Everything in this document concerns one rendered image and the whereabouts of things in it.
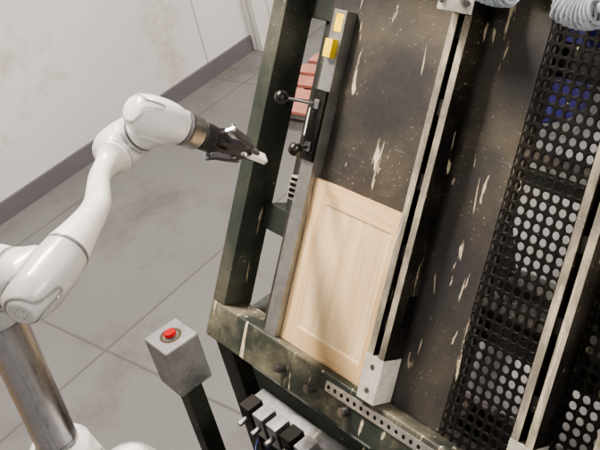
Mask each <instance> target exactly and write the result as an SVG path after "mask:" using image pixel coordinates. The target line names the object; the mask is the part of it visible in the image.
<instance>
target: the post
mask: <svg viewBox="0 0 600 450"><path fill-rule="evenodd" d="M181 399H182V401H183V404H184V405H185V408H186V410H187V414H188V417H189V419H190V421H191V424H192V426H193V429H194V431H195V433H196V437H197V440H198V442H199V445H200V446H201V449H202V450H226V448H225V445H224V443H223V440H222V438H221V433H220V431H219V429H218V426H217V423H216V421H215V419H214V416H213V412H212V409H211V406H210V405H209V402H208V399H207V396H206V394H205V392H204V388H203V385H202V383H201V384H200V385H198V386H197V387H195V388H194V389H193V390H191V391H190V392H189V393H187V394H186V395H185V396H183V397H181Z"/></svg>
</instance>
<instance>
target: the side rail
mask: <svg viewBox="0 0 600 450"><path fill-rule="evenodd" d="M309 4H310V0H274V1H273V6H272V10H271V18H270V23H269V28H268V31H267V36H266V40H265V45H264V49H263V54H262V62H261V67H260V71H259V76H258V80H257V84H256V89H255V93H254V101H253V106H252V111H251V115H250V120H249V124H248V129H247V133H246V135H247V136H248V137H249V138H251V139H252V141H253V144H254V147H255V148H257V149H259V152H262V153H264V154H265V155H266V158H267V160H268V162H267V163H266V164H261V163H259V162H255V161H252V162H250V161H248V160H245V159H244V160H242V159H241V164H240V168H239V173H238V177H237V185H236V189H235V194H234V198H233V203H232V207H231V212H230V217H229V225H228V229H227V234H226V238H225V242H224V247H223V251H222V256H221V264H220V268H219V273H218V278H217V282H216V287H215V291H214V295H213V299H214V300H216V301H217V302H219V303H221V304H223V305H232V304H250V303H251V299H252V295H253V291H254V283H255V279H256V274H257V271H258V266H259V261H260V258H261V253H262V249H263V241H264V238H265V233H266V228H264V227H263V218H264V214H265V210H266V205H267V203H272V200H273V196H274V191H275V187H276V183H277V178H278V175H279V167H280V163H281V158H282V154H283V150H284V145H285V141H286V137H287V133H288V125H289V121H290V116H291V113H292V108H293V103H294V101H289V100H287V101H286V102H285V103H284V104H278V103H277V102H276V101H275V99H274V95H275V93H276V92H277V91H279V90H284V91H286V92H287V95H288V96H290V97H295V95H296V88H297V83H298V79H299V75H300V70H301V66H302V62H303V58H304V50H305V46H306V41H307V38H308V33H309V28H310V25H311V20H312V18H311V17H308V16H307V13H308V8H309Z"/></svg>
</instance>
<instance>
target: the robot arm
mask: <svg viewBox="0 0 600 450"><path fill-rule="evenodd" d="M230 126H231V127H230V128H228V129H225V128H218V127H217V126H216V125H214V124H212V123H210V122H208V121H206V119H205V118H204V117H202V116H200V115H197V114H195V113H192V112H191V111H187V110H185V109H184V108H182V107H181V106H180V105H179V104H176V103H174V102H172V101H171V100H169V99H166V98H163V97H161V96H156V95H151V94H135V95H133V96H131V97H130V98H129V99H128V100H127V101H126V102H125V104H124V105H123V108H122V118H120V119H118V120H117V121H115V122H113V123H111V124H110V125H109V126H107V127H106V128H104V129H103V130H102V131H101V132H100V133H99V134H98V135H97V136H96V139H95V140H94V143H93V146H92V153H93V156H94V158H95V162H94V164H93V166H92V168H91V170H90V172H89V174H88V177H87V187H86V193H85V197H84V200H83V202H82V204H81V205H80V207H79V208H78V209H77V211H76V212H75V213H74V214H73V215H72V216H70V217H69V218H68V219H67V220H66V221H65V222H64V223H63V224H61V225H60V226H59V227H58V228H57V229H55V230H54V231H53V232H51V233H50V234H49V235H48V236H47V237H46V238H45V239H44V241H43V242H42V243H41V244H40V245H39V246H36V245H33V246H8V245H4V244H0V375H1V377H2V379H3V381H4V383H5V385H6V387H7V389H8V392H9V394H10V396H11V398H12V400H13V402H14V404H15V406H16V408H17V410H18V412H19V414H20V417H21V419H22V421H23V423H24V425H25V427H26V429H27V431H28V433H29V435H30V437H31V440H32V442H33V443H32V445H31V447H30V449H29V450H104V447H103V446H102V445H101V444H100V443H99V442H98V441H97V440H96V439H95V438H94V437H93V436H92V435H91V433H90V432H89V431H88V429H87V428H86V427H84V426H83V425H80V424H78V423H74V422H73V421H72V419H71V416H70V414H69V412H68V409H67V407H66V405H65V403H64V401H63V398H62V395H61V393H60V391H59V389H58V387H57V385H56V383H55V381H54V377H53V375H52V372H51V371H50V369H49V367H48V364H47V362H46V358H45V357H44V355H43V353H42V350H41V348H40V346H39V344H38V341H37V339H36V336H35V334H34V332H33V330H32V328H31V326H30V324H34V323H37V322H39V321H41V320H43V319H44V318H45V317H47V316H48V315H49V314H51V313H52V312H53V311H54V310H55V309H57V308H58V307H59V306H60V305H61V304H62V302H63V301H64V300H65V299H66V297H67V296H68V295H69V294H70V292H71V291H72V290H73V289H74V287H75V286H76V284H77V283H78V281H79V279H80V277H81V275H82V273H83V271H84V270H85V268H86V266H87V264H88V261H89V259H90V256H91V254H92V252H93V249H94V247H95V244H96V241H97V239H98V237H99V235H100V233H101V230H102V228H103V226H104V224H105V222H106V219H107V217H108V215H109V212H110V209H111V205H112V192H111V180H112V178H113V176H114V175H115V174H116V173H120V174H121V173H125V172H127V171H129V169H131V168H132V167H133V166H134V165H135V164H136V163H137V162H139V161H140V160H141V159H142V158H143V157H144V156H145V154H146V153H147V152H148V151H149V150H151V149H153V148H155V147H158V146H166V145H168V144H169V143H172V144H175V145H177V146H182V147H185V148H187V149H190V150H195V149H198V150H201V151H203V152H204V158H205V160H206V161H210V160H217V161H224V162H230V163H238V162H239V160H241V159H242V160H244V159H245V160H248V161H250V162H252V161H255V162H258V163H261V164H266V163H267V162H268V160H267V158H266V155H265V154H264V153H262V152H259V149H257V148H255V147H254V144H253V141H252V139H251V138H250V137H248V136H247V135H245V134H244V133H243V132H241V131H240V130H239V129H237V127H236V125H235V124H234V123H233V124H231V125H230ZM229 134H230V135H232V136H235V137H236V138H237V139H234V138H233V137H231V136H230V135H229ZM232 157H233V158H232ZM112 450H155V449H154V448H152V447H151V446H149V445H147V444H144V443H141V442H127V443H123V444H120V445H118V446H116V447H115V448H113V449H112Z"/></svg>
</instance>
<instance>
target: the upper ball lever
mask: <svg viewBox="0 0 600 450"><path fill-rule="evenodd" d="M274 99H275V101H276V102H277V103H278V104H284V103H285V102H286V101H287V100H289V101H294V102H299V103H304V104H312V105H313V108H314V109H320V105H321V100H319V99H316V98H315V99H314V101H309V100H304V99H299V98H294V97H290V96H288V93H287V92H286V91H284V90H279V91H277V92H276V93H275V95H274Z"/></svg>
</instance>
